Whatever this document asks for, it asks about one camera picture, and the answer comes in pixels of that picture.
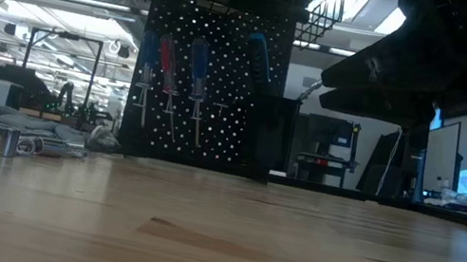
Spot blue handled screwdriver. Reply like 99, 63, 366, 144
174, 34, 220, 149
126, 29, 165, 130

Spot red handled screwdriver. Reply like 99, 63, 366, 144
143, 32, 194, 142

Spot chrome socket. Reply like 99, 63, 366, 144
0, 125, 22, 160
15, 136, 38, 159

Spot metal peg hook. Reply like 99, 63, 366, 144
210, 101, 231, 120

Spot fluorescent ceiling light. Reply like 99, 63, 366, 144
293, 39, 358, 60

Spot black workstation with monitor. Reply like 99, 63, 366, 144
290, 111, 365, 191

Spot black pillar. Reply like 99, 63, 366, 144
393, 125, 432, 203

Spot black leaning panels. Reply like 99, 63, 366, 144
355, 121, 408, 199

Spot white framed panel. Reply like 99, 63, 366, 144
418, 117, 467, 201

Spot black metal pegboard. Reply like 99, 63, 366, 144
114, 0, 299, 181

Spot person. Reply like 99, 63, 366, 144
0, 63, 65, 113

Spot white box appliance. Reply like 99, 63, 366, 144
0, 79, 27, 113

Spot black aluminium table frame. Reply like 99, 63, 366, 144
265, 171, 467, 232

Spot black metal stand frame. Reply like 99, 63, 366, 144
14, 25, 105, 120

